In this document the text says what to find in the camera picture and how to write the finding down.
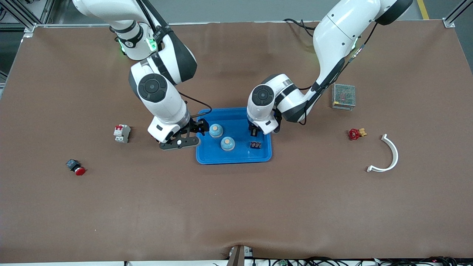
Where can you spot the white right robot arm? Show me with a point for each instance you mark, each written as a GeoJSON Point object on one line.
{"type": "Point", "coordinates": [159, 96]}

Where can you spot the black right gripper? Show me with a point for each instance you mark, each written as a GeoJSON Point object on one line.
{"type": "Point", "coordinates": [194, 126]}

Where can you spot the metal mesh power supply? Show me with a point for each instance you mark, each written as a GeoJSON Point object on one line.
{"type": "Point", "coordinates": [343, 96]}

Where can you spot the red emergency stop button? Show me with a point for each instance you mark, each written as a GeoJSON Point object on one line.
{"type": "Point", "coordinates": [75, 167]}

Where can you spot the metal table clamp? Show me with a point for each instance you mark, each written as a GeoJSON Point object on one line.
{"type": "Point", "coordinates": [240, 255]}

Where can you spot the aluminium frame profile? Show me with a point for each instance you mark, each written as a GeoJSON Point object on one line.
{"type": "Point", "coordinates": [27, 26]}
{"type": "Point", "coordinates": [452, 18]}

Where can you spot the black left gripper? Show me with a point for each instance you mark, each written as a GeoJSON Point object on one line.
{"type": "Point", "coordinates": [254, 130]}

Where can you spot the dark brown cylindrical capacitor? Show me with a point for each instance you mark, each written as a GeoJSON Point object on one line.
{"type": "Point", "coordinates": [255, 145]}

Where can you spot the white red circuit breaker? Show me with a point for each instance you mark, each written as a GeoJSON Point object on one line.
{"type": "Point", "coordinates": [122, 133]}

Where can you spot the white curved plastic bracket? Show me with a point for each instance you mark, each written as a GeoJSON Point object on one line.
{"type": "Point", "coordinates": [395, 155]}

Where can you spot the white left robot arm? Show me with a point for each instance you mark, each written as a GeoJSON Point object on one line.
{"type": "Point", "coordinates": [332, 33]}

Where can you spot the blue plastic tray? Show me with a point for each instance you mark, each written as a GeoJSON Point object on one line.
{"type": "Point", "coordinates": [236, 157]}

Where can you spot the blue desk bell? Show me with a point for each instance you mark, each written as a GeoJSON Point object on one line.
{"type": "Point", "coordinates": [215, 130]}
{"type": "Point", "coordinates": [227, 144]}

